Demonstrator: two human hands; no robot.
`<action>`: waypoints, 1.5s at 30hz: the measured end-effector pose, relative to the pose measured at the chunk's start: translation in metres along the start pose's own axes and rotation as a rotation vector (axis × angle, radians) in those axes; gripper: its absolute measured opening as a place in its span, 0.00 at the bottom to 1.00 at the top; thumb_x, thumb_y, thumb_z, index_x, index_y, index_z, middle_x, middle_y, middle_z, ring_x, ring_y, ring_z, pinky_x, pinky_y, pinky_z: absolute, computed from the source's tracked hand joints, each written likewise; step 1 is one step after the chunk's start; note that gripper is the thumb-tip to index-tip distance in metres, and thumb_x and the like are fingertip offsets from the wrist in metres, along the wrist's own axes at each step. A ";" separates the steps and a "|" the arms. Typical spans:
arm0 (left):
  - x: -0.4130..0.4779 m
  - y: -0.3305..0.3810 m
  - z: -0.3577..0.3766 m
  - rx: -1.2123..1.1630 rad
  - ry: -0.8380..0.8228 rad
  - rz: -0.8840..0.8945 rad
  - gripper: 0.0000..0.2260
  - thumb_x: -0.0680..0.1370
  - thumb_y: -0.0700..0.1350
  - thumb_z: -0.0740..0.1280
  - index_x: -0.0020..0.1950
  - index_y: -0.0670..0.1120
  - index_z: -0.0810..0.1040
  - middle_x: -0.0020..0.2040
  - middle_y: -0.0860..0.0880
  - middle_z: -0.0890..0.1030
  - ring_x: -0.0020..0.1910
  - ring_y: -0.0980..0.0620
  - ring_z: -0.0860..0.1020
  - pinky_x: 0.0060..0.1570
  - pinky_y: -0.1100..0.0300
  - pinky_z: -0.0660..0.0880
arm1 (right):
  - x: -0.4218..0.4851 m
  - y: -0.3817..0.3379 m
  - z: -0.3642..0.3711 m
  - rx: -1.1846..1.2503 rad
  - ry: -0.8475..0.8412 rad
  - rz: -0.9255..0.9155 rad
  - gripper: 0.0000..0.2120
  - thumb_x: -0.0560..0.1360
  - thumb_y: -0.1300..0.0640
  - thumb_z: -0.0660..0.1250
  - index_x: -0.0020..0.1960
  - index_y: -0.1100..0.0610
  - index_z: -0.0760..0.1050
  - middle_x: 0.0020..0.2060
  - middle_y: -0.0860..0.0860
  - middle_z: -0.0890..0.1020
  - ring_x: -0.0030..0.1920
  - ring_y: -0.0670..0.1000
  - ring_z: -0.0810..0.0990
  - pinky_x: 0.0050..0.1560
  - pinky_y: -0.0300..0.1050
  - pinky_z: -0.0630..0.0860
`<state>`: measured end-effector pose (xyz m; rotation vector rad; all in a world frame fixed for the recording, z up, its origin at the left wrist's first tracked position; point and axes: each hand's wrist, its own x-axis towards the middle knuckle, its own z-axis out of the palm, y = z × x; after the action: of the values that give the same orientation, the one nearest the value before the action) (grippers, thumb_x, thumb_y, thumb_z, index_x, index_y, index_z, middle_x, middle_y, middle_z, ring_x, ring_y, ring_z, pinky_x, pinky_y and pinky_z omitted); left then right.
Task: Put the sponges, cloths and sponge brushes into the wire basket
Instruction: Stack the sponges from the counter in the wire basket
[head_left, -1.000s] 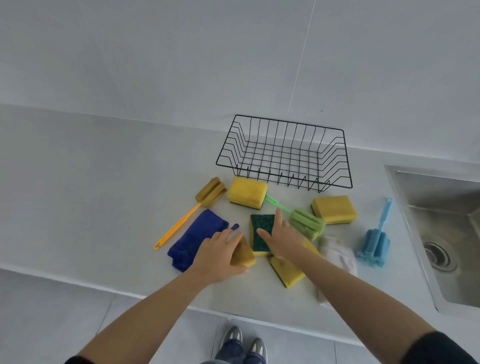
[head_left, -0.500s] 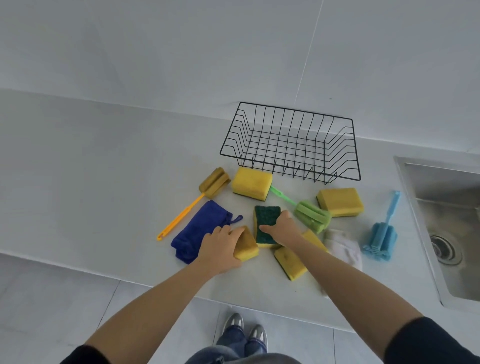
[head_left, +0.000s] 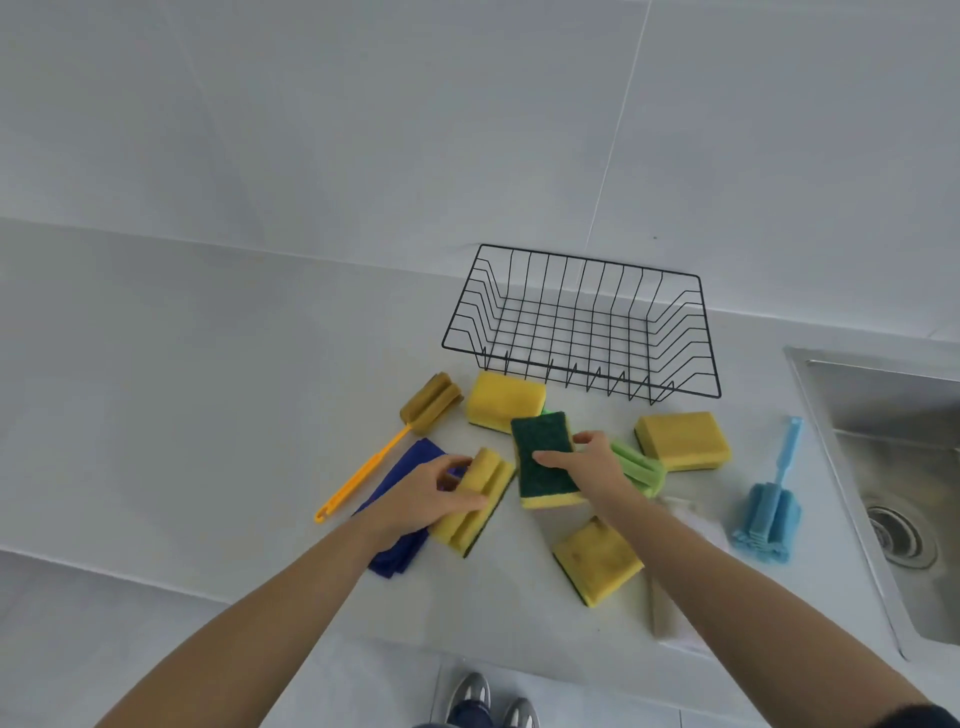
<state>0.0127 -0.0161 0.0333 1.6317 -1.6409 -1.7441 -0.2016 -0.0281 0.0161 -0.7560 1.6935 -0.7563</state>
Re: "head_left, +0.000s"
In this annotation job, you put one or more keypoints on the person's right hand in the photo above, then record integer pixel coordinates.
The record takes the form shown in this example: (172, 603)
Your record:
(596, 469)

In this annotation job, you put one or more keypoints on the person's left hand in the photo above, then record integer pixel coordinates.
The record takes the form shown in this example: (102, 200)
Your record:
(412, 499)

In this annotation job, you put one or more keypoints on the person's left thumb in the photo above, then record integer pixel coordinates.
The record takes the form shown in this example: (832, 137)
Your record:
(465, 504)

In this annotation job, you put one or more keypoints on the person's right thumb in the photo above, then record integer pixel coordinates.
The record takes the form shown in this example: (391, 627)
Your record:
(553, 459)

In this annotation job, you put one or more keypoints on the green-topped yellow scrub sponge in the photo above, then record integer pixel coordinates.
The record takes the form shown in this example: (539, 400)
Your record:
(536, 435)

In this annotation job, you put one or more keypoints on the yellow sponge with groove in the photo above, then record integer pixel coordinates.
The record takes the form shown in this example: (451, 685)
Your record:
(491, 474)

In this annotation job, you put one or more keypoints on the person's right forearm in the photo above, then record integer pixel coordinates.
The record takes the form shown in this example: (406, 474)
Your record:
(750, 607)

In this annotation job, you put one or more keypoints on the person's left forearm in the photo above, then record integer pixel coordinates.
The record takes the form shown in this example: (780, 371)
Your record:
(255, 637)

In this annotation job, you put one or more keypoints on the dark blue cloth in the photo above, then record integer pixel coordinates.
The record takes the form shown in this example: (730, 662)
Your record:
(411, 459)

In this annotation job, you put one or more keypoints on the green sponge brush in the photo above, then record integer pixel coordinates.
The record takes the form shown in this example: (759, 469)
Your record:
(641, 469)

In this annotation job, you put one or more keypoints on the person's grey left shoe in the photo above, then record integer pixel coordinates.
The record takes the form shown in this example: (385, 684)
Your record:
(469, 688)

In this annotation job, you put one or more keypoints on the person's grey shoe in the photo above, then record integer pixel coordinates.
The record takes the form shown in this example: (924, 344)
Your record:
(469, 688)
(521, 714)

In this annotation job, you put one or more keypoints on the white cloth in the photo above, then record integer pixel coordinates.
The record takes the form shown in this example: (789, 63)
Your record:
(667, 611)

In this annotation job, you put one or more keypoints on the person's dark blue trousers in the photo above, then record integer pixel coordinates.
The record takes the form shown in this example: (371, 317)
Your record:
(469, 716)

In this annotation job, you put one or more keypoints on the person's grey right shoe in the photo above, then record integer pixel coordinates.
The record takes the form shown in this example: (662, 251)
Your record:
(521, 714)

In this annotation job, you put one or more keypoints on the light blue sponge brush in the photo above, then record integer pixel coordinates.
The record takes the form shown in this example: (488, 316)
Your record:
(766, 517)

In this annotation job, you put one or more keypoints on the stainless steel sink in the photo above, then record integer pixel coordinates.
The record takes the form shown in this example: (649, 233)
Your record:
(892, 420)

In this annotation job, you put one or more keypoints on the metal sink drain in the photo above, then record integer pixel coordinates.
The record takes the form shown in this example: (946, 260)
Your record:
(900, 536)

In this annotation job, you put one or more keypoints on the person's dark sleeve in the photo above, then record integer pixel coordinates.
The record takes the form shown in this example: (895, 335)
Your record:
(911, 718)

